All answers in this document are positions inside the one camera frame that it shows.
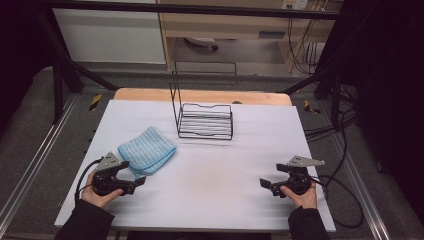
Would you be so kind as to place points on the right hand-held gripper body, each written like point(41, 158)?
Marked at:
point(298, 181)

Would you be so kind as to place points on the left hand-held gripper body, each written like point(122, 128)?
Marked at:
point(106, 181)

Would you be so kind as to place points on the blue striped cloth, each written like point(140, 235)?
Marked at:
point(148, 151)

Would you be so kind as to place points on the person's left hand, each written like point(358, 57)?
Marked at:
point(98, 200)

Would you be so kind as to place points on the person's right hand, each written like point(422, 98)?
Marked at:
point(306, 201)

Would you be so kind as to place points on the yellow black tape strip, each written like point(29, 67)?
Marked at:
point(311, 107)
point(95, 102)

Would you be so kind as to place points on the white cabinet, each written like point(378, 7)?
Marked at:
point(110, 36)

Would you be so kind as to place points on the black curtain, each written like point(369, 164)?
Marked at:
point(20, 50)
point(390, 83)

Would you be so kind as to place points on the white chair base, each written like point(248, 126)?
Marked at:
point(201, 41)

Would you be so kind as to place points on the wooden desk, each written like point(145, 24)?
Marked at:
point(230, 25)

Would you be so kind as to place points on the white power strip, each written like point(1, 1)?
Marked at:
point(295, 4)

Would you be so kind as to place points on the aluminium rail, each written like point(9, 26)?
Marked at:
point(33, 166)
point(363, 193)

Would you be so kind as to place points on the black metal frame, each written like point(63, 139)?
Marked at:
point(186, 8)

